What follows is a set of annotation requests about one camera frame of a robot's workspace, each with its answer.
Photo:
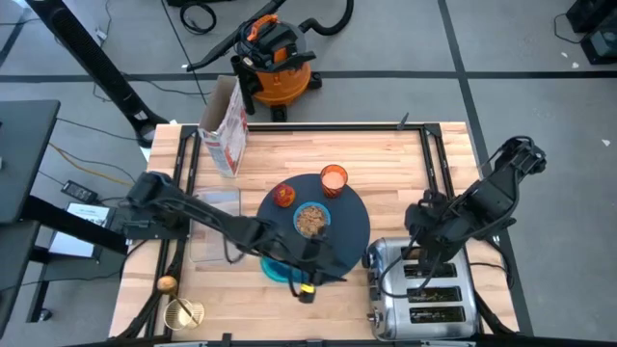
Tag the silver four-slot toaster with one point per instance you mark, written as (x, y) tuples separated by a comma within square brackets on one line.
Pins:
[(385, 313)]

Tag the brown toast slice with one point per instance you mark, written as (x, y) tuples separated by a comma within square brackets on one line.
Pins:
[(413, 253)]

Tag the black desk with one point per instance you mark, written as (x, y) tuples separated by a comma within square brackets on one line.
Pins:
[(24, 159), (14, 270)]

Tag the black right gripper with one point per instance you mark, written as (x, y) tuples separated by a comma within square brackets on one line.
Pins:
[(434, 221)]

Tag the white red cereal box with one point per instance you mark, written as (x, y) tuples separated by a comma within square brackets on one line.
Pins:
[(231, 140)]

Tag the round dark blue placemat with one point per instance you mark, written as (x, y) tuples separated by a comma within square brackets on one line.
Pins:
[(352, 221)]

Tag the gold spoon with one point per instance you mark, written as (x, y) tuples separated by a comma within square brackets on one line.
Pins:
[(167, 284)]

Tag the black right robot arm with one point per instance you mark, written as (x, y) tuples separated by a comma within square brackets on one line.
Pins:
[(496, 193)]

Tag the red yellow apple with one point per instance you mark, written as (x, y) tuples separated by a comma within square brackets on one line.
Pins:
[(284, 195)]

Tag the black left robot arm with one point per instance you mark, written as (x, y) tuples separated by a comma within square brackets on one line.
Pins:
[(193, 207)]

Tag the small round plastic bowl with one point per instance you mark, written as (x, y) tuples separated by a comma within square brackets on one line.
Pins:
[(296, 219)]

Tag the orange drinking glass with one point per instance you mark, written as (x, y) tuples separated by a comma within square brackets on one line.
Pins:
[(333, 180)]

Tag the black tower stand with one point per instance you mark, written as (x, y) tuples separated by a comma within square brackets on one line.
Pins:
[(91, 58)]

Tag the orange shop vacuum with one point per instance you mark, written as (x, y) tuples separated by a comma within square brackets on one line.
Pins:
[(282, 82)]

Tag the beige cereal pieces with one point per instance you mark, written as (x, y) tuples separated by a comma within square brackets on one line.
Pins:
[(311, 219)]

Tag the black vacuum wand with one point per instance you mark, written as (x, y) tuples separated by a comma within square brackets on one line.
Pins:
[(226, 45)]

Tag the clear plastic container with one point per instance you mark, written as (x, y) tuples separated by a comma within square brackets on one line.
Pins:
[(214, 202)]

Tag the teal plastic plate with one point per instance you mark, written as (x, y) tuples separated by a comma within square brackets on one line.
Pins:
[(272, 272)]

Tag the black table rig frame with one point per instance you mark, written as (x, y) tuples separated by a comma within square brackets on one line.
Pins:
[(337, 127)]

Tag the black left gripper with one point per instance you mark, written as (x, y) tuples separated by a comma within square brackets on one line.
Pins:
[(301, 260)]

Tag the black power adapter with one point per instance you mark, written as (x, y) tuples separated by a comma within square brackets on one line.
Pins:
[(79, 192)]

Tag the white paper sheet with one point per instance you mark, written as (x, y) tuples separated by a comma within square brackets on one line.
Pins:
[(72, 241)]

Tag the black equipment box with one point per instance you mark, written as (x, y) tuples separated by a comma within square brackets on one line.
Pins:
[(598, 38)]

